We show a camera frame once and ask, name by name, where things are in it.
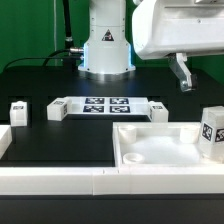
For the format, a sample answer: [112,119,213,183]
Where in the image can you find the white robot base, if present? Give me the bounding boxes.
[78,0,135,82]

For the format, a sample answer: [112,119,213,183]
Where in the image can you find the white fiducial marker board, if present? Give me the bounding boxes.
[69,96,148,115]

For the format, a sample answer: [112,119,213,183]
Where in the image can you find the white obstacle fence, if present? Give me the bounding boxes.
[0,124,224,196]

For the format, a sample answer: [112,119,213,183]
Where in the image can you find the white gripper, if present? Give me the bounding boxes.
[132,0,224,92]

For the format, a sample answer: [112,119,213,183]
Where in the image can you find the black vertical pole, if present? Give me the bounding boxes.
[62,0,74,69]

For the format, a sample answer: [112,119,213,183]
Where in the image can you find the white square tabletop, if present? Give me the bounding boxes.
[112,122,224,174]

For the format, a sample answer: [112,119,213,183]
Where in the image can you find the black cable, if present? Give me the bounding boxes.
[2,48,84,73]

